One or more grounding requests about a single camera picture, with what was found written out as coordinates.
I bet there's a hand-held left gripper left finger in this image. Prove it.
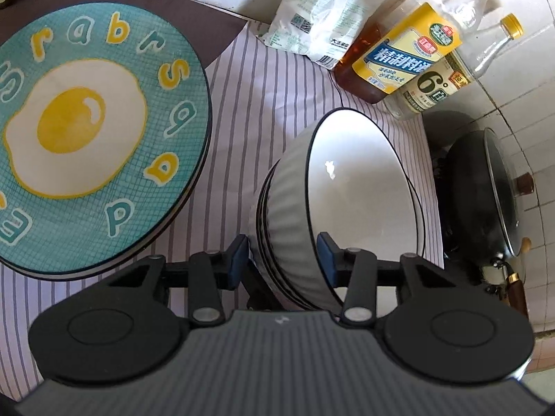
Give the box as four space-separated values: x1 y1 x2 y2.
108 234 250 327

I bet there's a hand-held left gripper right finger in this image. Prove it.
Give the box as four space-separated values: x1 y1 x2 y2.
316 232 452 327

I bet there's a white plate with sun print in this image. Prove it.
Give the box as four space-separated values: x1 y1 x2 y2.
9 91 214 279

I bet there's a blue plate with egg print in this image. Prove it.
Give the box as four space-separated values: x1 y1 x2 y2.
0 2 213 276

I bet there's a striped tablecloth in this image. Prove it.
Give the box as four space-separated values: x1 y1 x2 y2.
0 0 445 395

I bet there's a black wok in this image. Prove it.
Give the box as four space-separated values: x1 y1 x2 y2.
442 128 533 318

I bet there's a glass wok lid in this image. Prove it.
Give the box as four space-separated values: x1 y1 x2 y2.
483 128 535 257

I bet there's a clear bottle with white label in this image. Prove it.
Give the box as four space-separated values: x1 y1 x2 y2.
384 13 525 121

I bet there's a yellow label bottle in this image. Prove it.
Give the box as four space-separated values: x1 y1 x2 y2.
334 0 509 105

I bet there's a white plastic bag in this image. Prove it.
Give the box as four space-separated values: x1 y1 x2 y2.
259 0 400 69

